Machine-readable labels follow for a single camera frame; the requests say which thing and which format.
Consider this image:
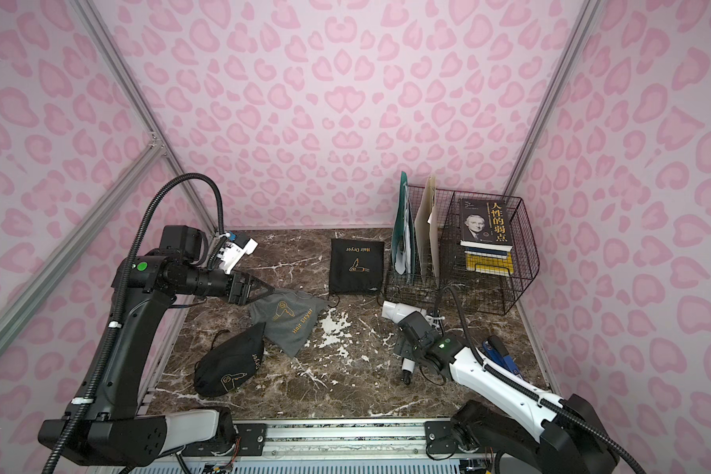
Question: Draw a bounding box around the white hair dryer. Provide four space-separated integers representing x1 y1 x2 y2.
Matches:
381 300 440 385

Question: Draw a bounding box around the grey hair dryer pouch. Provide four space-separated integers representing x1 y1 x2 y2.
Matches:
250 288 329 357

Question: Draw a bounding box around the black pouch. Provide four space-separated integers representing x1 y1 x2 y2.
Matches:
194 323 266 398
329 239 384 294

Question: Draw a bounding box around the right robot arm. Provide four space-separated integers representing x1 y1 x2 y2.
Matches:
381 302 619 473

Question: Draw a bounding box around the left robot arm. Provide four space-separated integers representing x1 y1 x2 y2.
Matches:
38 225 274 473

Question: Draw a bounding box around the blue stapler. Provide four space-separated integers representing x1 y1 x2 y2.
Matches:
483 335 523 378

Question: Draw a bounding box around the yellow striped book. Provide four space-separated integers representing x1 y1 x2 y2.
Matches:
464 248 515 277

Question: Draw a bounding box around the black portrait book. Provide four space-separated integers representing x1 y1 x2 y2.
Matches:
458 199 513 252

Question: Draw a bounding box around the black wire basket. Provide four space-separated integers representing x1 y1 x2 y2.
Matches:
384 185 540 315

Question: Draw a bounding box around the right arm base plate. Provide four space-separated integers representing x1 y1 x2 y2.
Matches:
424 420 495 460

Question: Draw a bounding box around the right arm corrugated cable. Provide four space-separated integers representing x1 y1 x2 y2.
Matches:
440 285 647 474

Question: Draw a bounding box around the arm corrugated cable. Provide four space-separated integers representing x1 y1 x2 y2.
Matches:
440 285 647 474
39 173 226 474

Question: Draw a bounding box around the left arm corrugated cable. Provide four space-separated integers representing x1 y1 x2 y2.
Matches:
39 173 226 474

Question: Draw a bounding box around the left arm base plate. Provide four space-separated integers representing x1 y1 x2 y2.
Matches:
182 423 268 457

